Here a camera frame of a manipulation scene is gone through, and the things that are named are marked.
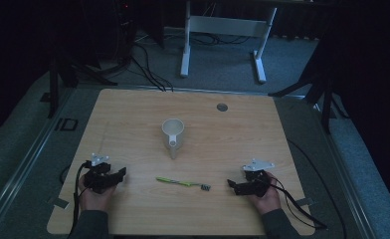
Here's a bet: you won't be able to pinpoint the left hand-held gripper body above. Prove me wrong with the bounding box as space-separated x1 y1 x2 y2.
83 152 118 195

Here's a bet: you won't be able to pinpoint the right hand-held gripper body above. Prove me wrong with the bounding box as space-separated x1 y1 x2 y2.
242 158 276 198

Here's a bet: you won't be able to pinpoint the green toothbrush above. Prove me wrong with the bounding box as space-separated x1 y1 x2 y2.
155 176 212 192

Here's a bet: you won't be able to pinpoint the white cup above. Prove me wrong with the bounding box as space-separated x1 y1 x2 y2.
161 118 186 160

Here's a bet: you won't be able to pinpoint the person's right hand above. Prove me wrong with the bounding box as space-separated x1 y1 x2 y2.
249 171 283 215

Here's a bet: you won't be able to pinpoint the person's left hand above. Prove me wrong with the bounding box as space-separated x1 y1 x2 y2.
78 175 117 213

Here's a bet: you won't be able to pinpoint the grey tape piece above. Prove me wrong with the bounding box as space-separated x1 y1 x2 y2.
47 196 70 210
294 196 317 207

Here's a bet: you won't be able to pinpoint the black metal stand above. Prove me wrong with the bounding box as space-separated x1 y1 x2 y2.
268 31 350 135
39 0 118 120

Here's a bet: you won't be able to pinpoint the dark equipment with red light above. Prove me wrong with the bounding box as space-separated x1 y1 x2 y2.
112 0 138 65

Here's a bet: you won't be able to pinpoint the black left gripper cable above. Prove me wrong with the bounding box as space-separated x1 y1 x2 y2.
67 161 92 239

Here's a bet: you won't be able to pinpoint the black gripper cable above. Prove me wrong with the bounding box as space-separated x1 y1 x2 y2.
67 161 92 239
268 176 328 231

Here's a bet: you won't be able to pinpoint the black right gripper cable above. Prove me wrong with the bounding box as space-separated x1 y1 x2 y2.
268 176 328 231

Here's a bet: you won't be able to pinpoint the thin black floor cable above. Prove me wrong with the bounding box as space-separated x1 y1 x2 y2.
287 138 348 239

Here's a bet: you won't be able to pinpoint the metal floor rail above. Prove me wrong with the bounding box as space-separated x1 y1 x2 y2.
93 84 307 100
314 102 379 239
0 87 76 231

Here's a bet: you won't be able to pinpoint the black floor cables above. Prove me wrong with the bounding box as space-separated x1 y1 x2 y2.
128 42 175 93

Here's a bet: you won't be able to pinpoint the white desk frame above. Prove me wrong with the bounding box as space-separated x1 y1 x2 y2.
179 0 279 85

